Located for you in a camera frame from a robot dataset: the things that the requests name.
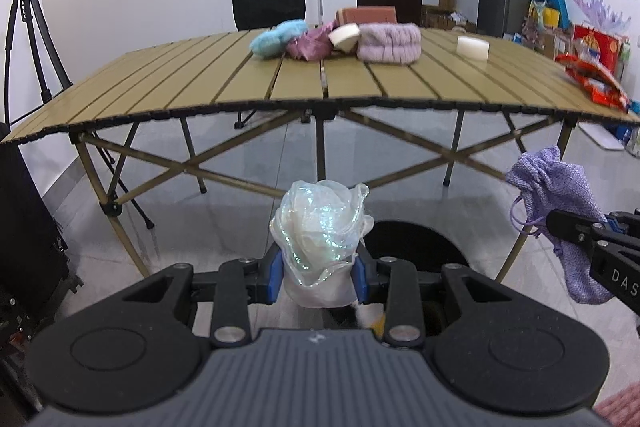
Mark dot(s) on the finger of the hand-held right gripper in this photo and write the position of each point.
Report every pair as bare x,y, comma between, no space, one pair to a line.
625,224
575,229

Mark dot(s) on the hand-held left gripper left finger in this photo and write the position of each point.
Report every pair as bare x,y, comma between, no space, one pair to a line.
275,277

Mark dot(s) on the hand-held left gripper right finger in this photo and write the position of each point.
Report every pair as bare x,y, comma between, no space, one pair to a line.
361,279

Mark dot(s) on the white iridescent organza bag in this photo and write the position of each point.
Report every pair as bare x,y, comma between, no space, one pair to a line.
320,237

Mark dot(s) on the black trash bin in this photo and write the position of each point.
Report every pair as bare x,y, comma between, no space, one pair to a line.
415,247

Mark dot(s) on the white sponge block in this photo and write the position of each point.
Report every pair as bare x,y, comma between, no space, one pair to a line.
345,37
472,48

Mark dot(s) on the pink glitter pouch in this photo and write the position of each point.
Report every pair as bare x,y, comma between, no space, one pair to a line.
310,44

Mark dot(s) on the pink fuzzy towel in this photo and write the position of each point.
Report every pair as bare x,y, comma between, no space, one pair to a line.
390,44

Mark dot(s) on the brown box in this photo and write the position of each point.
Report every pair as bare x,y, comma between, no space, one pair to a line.
367,14

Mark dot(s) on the white flat board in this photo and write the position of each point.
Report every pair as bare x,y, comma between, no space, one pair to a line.
602,137

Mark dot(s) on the pink fluffy rug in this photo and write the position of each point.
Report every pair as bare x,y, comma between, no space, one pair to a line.
622,407

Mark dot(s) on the red snack packet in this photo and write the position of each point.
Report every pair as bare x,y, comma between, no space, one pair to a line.
595,82

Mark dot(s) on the red gift box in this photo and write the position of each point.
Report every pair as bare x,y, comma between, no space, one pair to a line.
597,44

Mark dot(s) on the large cardboard box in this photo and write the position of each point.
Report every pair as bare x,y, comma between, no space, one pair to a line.
547,44

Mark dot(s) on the tan folding table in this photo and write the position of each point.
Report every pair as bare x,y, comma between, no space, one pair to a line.
200,77

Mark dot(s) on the blue gift bag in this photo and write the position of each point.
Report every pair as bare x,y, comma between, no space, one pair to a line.
557,7

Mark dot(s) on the light blue fluffy ball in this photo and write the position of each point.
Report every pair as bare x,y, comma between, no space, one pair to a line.
275,39

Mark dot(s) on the small cardboard box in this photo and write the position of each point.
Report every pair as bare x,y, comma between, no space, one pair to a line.
442,14

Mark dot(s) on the black suitcase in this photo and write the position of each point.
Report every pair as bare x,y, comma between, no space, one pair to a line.
25,217

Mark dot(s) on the black folding chair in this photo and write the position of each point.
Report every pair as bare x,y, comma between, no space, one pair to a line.
270,9

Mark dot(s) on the black tripod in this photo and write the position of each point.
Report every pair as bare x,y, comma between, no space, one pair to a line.
25,17

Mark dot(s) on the purple coral wall decoration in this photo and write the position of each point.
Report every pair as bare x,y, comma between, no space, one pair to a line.
597,9

